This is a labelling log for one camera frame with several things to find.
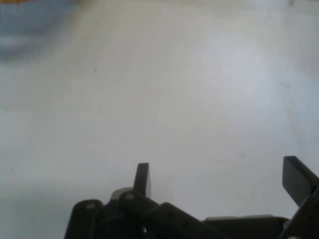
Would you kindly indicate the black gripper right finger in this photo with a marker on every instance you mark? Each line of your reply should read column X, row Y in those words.
column 296, row 181

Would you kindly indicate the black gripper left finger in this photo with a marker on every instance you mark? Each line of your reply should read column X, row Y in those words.
column 139, row 214

